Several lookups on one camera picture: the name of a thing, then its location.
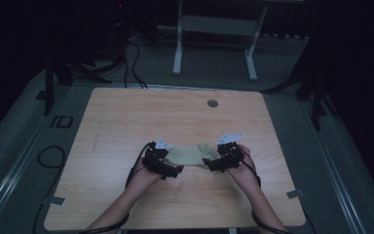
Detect beige sock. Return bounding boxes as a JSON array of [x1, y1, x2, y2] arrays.
[[165, 144, 221, 170], [197, 142, 218, 154]]

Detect white desk frame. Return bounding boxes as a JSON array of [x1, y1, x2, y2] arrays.
[[157, 0, 306, 82]]

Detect black looped floor cable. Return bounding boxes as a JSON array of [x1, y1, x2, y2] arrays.
[[37, 145, 66, 170]]

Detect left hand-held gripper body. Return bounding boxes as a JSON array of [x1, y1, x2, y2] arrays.
[[141, 136, 176, 177]]

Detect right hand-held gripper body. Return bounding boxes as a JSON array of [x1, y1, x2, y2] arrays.
[[214, 132, 245, 172]]

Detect metal floor rail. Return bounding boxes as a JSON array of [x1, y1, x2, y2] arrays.
[[298, 98, 368, 234], [0, 86, 71, 234]]

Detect black metal stand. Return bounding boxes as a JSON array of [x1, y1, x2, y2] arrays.
[[261, 62, 340, 132], [36, 53, 126, 117]]

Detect right hand-held gripper cable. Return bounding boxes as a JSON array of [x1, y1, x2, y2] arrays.
[[239, 155, 294, 234]]

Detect left hand-held gripper cable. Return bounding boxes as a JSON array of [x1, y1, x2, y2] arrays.
[[77, 140, 158, 234]]

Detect person's left hand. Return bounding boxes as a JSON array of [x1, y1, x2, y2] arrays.
[[128, 158, 164, 196]]

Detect grey tape piece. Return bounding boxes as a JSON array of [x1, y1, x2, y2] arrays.
[[285, 189, 306, 200], [49, 196, 68, 207]]

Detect black cables on floor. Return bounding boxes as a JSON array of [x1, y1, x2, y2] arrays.
[[123, 38, 149, 90]]

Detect person's right hand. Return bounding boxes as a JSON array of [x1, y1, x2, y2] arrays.
[[226, 144, 261, 193]]

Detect hand-held gripper cable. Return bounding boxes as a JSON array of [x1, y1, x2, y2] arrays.
[[239, 155, 294, 234], [77, 140, 158, 234]]

